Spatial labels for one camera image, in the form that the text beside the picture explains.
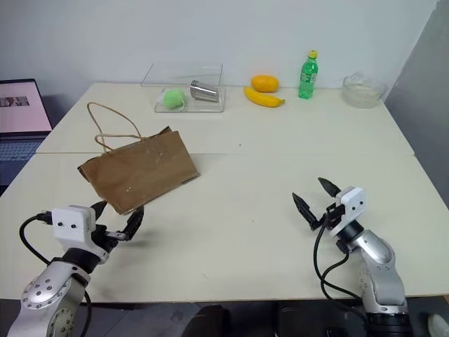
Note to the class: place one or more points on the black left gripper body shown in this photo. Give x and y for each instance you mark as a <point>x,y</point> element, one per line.
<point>105,237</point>

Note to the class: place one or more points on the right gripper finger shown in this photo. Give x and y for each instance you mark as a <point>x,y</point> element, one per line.
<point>304,209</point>
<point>329,187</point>

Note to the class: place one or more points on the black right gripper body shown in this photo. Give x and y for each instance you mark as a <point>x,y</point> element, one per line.
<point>331,214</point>

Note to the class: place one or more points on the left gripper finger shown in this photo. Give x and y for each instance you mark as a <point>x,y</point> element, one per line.
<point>136,221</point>
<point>101,209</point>

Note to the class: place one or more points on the brown paper bag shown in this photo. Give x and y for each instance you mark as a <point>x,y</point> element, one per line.
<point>140,172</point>

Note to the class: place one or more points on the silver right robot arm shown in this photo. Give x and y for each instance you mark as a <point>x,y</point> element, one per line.
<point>382,277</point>

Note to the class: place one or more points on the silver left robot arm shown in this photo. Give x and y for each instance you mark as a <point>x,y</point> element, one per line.
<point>45,288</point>

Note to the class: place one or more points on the clear glass bowl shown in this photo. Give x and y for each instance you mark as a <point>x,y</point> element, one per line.
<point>363,91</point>

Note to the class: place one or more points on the yellow banana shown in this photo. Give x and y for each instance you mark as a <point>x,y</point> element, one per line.
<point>263,99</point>

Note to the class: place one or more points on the green plastic bottle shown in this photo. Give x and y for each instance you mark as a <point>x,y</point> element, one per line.
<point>308,77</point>

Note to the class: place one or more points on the orange mango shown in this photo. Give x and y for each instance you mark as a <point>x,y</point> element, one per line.
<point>264,83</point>

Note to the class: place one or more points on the grey partition panel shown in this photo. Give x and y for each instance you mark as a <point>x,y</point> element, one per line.
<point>421,105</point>

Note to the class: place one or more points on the open laptop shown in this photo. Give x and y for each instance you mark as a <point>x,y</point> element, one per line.
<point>19,116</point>

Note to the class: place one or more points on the green ball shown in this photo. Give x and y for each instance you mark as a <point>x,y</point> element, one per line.
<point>172,98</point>

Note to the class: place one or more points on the clear plastic box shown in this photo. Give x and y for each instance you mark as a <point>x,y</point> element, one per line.
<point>189,87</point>

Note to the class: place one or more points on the stainless steel cup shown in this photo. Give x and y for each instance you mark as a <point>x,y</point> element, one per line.
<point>203,92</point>

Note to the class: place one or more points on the white shoe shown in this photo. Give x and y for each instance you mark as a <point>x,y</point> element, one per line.
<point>439,325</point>

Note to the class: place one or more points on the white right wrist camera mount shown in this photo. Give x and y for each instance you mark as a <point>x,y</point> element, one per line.
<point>350,205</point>

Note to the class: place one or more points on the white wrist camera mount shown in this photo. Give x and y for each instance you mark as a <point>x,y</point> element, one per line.
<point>72,221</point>
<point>350,205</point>

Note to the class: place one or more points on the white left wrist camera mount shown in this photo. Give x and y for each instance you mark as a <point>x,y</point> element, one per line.
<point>72,221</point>

